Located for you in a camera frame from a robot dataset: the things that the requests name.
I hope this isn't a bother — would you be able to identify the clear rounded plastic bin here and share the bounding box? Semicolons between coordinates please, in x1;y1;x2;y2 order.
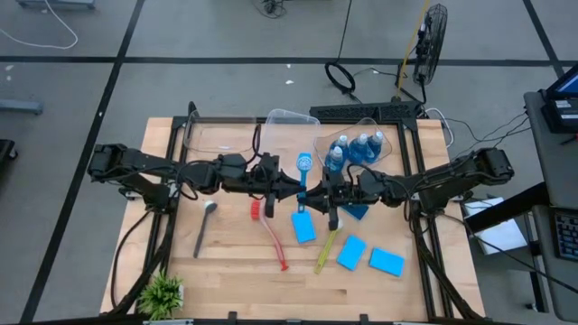
182;110;257;155
313;116;394;186

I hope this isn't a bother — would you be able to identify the white paper sheet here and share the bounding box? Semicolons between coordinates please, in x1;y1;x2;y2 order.
462;196;528;256

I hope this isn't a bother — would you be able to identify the black floor fan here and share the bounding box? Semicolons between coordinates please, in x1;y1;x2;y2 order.
395;3;449;106

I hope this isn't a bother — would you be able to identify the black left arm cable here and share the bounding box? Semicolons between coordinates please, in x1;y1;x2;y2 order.
251;122;264;157

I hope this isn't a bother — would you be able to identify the clear rectangular plastic tub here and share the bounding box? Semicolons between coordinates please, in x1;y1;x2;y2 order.
249;107;322;190

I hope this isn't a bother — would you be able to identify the silver table clamp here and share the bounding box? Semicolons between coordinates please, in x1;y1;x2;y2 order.
117;183;149;201

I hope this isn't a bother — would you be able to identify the red dish brush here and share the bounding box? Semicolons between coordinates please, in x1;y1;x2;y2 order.
249;200;290;273

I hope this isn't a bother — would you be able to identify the grey metal floor base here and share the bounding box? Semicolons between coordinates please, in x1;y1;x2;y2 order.
0;99;44;116
16;0;97;11

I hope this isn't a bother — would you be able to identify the yellow hanging cable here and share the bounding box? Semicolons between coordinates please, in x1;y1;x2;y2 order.
396;0;431;99

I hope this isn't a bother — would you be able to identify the black coiled hanging cable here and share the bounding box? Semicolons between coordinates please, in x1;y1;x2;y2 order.
323;0;362;104

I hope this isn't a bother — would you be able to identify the green dish brush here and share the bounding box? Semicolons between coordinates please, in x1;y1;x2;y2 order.
314;219;343;275

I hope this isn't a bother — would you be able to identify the white floor cable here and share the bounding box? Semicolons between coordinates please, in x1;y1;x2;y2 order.
0;0;79;51

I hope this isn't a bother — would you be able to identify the black laptop computer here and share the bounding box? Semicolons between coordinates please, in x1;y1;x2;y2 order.
539;62;578;135

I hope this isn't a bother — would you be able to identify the black cable bundle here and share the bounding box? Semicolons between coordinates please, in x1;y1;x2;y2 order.
251;0;290;19

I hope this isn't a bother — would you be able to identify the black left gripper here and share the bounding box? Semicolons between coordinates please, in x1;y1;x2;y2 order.
246;152;303;218

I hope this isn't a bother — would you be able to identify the black aluminium table frame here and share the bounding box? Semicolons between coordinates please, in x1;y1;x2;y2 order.
107;99;487;324

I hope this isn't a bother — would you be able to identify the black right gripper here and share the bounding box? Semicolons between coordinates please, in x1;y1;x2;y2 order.
303;167;362;231

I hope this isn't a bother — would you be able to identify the black metal bar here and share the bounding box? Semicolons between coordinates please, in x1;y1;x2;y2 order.
463;181;550;234

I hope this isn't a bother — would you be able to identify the light blue sponge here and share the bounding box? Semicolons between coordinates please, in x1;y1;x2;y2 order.
336;234;368;272
368;246;406;278
290;209;318;245

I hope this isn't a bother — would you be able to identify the grey equipment cart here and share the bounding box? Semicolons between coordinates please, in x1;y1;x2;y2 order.
523;89;578;321

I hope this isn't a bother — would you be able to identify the blue dish brush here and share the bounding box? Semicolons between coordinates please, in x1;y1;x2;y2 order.
295;152;313;214

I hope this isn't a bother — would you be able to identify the black keyboard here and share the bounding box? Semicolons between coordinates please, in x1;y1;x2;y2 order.
553;209;578;263

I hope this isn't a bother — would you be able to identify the black chair base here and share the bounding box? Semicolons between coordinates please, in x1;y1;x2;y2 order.
0;138;19;178

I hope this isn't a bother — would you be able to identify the dark blue scrub sponge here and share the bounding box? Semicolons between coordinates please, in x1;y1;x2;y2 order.
339;203;370;221

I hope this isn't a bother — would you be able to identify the small green potted plant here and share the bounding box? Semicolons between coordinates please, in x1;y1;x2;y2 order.
136;269;185;321

